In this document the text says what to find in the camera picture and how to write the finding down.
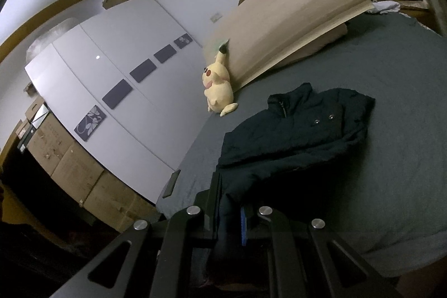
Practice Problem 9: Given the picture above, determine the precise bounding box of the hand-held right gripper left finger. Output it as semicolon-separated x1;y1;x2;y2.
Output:
49;171;224;298

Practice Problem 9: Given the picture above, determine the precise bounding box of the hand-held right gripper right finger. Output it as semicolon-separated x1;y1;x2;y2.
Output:
240;204;404;298

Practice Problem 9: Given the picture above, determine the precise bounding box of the dark navy jacket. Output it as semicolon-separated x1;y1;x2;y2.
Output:
204;82;376;288

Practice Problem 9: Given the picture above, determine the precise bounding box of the black rectangular object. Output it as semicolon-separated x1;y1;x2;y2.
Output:
162;170;181;198

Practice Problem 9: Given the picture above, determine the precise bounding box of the large cardboard box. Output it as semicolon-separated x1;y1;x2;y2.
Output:
51;144;105;205
83;171;162;233
27;114;76;177

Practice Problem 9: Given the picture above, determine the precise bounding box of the yellow plush toy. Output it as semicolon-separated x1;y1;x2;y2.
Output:
201;41;239;118

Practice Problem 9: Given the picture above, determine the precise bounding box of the white wardrobe with dark panels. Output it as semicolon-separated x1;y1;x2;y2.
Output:
24;0;203;204

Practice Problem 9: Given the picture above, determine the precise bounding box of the brown pillow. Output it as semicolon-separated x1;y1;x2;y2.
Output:
272;22;350;70

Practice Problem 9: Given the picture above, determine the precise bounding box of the shiny silver sheet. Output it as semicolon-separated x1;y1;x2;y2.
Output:
31;105;50;130

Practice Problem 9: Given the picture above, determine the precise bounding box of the beige headboard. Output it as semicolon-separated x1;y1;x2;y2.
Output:
204;0;374;94

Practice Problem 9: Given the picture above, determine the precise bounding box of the clear plastic bundle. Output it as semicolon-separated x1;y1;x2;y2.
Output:
26;19;79;62

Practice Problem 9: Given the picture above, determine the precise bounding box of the white cloth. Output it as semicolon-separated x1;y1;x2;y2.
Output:
370;1;401;15

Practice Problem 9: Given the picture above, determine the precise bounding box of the flat cardboard box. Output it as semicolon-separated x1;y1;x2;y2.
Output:
400;0;431;20

